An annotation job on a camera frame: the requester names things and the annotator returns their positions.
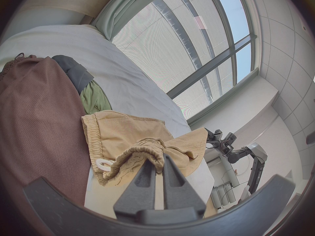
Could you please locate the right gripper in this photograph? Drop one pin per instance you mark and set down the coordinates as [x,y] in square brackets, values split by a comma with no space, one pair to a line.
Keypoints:
[217,144]

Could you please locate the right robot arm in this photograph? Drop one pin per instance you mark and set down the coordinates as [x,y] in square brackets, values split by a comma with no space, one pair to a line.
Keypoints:
[254,154]

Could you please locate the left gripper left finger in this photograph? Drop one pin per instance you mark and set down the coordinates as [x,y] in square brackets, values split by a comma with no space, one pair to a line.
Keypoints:
[137,195]

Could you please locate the window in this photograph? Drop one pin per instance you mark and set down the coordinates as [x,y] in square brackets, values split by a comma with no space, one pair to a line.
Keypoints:
[172,58]

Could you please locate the grey-green curtain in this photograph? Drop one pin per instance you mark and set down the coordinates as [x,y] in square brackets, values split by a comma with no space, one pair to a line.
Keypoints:
[115,16]

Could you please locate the tan shorts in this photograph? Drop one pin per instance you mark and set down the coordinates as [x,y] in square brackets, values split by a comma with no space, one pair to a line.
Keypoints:
[128,131]

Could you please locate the bed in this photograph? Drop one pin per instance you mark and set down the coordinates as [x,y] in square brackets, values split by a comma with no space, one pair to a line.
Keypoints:
[123,65]

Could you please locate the green garment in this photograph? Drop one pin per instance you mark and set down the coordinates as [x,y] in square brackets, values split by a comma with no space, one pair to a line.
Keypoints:
[93,99]

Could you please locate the brown garment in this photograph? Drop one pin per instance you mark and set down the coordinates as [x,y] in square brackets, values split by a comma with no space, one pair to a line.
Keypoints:
[37,119]

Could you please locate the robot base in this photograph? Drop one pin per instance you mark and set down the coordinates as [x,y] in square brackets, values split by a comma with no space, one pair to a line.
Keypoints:
[245,193]

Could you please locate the dark grey garment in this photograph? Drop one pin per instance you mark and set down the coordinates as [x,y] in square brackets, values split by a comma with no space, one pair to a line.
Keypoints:
[76,75]

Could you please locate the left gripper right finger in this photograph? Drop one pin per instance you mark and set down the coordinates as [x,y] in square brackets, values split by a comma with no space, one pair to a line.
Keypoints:
[182,193]

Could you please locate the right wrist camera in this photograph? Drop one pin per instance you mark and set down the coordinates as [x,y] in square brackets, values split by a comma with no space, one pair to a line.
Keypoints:
[218,134]

